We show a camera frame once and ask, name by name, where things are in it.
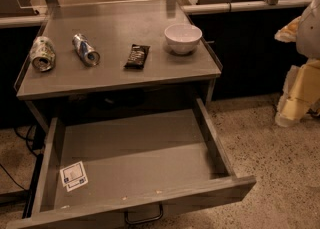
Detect green white soda can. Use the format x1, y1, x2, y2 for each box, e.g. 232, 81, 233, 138
29, 36, 56, 72

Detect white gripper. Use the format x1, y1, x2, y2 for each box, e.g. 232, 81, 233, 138
274, 0, 320, 127

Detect black chocolate bar wrapper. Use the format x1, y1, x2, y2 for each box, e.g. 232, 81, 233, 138
124, 44, 150, 70

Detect white paper tag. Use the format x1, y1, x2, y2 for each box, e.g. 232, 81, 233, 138
60, 161, 88, 192

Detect open grey top drawer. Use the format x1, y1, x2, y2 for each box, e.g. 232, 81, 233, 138
6, 99, 256, 229

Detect white ceramic bowl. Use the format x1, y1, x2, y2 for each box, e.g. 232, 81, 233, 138
164, 24, 202, 55

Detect black drawer handle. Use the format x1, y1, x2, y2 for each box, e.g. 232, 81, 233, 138
124, 204, 164, 226

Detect black floor cables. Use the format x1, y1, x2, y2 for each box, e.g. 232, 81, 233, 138
0, 124, 44, 191

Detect blue silver soda can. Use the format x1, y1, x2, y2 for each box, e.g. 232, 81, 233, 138
72, 33, 100, 67

